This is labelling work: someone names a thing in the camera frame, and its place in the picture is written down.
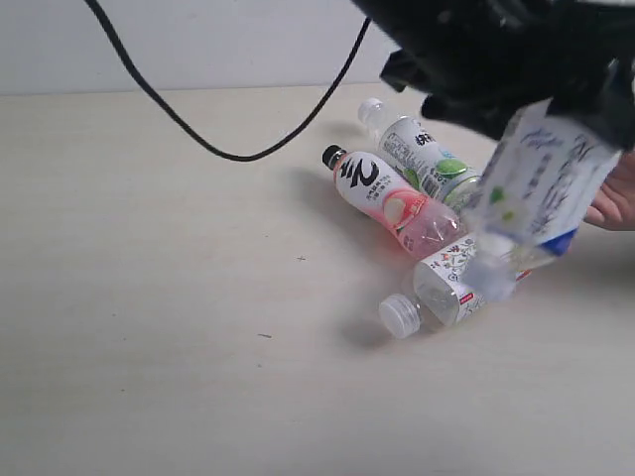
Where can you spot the jasmine tea bottle white label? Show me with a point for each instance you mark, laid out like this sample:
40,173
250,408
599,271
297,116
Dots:
532,197

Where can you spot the lime drink bottle white label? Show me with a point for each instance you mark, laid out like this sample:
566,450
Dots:
403,143

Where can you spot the pink peach drink bottle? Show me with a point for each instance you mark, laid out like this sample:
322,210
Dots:
421,224

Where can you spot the floral label tea bottle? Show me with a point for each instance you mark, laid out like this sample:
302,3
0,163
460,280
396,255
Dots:
434,296

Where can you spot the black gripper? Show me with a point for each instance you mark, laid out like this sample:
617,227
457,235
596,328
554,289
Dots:
479,62

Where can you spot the person's open hand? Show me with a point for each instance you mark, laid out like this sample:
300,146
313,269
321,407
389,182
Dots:
613,206

